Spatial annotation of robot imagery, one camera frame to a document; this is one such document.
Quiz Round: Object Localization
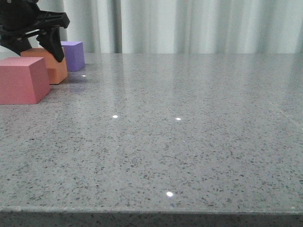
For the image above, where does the red foam cube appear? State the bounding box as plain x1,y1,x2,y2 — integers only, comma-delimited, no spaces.
0,57,51,104

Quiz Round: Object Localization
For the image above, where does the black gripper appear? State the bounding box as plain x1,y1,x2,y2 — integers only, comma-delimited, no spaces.
0,0,70,62

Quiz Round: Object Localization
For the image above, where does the orange foam cube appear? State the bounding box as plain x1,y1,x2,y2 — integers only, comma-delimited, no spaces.
21,48,68,84

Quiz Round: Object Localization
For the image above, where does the purple foam cube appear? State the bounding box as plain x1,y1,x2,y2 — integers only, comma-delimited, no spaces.
61,41,85,71

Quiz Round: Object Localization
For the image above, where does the pale green curtain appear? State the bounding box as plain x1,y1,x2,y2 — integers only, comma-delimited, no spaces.
38,0,303,53

